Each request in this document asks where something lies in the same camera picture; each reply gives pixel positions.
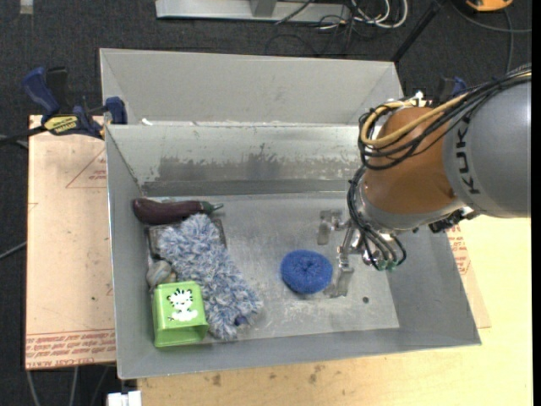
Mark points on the grey rounded stone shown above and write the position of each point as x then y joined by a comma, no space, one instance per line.
158,272

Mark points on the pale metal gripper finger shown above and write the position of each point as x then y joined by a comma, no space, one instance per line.
324,231
343,277

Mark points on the green box with tiger print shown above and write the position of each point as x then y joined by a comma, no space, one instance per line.
177,315

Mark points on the blue and white fluffy duster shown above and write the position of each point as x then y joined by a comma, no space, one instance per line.
215,277

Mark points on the brown cardboard board, red print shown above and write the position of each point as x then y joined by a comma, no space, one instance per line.
67,243

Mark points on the grey metal bin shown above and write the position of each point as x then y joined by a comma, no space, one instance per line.
270,163

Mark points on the purple toy eggplant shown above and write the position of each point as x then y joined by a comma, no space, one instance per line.
169,210

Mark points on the blue round scouring sponge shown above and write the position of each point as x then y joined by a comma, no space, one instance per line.
306,271

